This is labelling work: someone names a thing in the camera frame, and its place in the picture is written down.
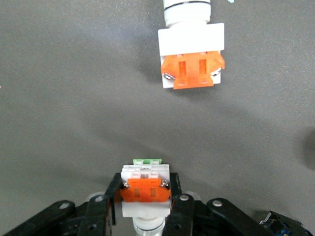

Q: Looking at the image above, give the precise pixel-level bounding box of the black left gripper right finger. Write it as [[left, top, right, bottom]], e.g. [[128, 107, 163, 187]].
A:
[[162, 173, 270, 236]]

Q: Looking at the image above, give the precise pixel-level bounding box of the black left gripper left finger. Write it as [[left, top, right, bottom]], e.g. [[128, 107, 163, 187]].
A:
[[0, 173, 124, 236]]

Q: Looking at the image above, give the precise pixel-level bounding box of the white orange switch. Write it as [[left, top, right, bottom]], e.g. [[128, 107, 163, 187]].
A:
[[120, 158, 173, 236], [157, 0, 226, 90]]

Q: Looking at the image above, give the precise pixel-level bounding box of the dark grey table mat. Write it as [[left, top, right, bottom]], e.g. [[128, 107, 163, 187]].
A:
[[0, 0, 315, 236]]

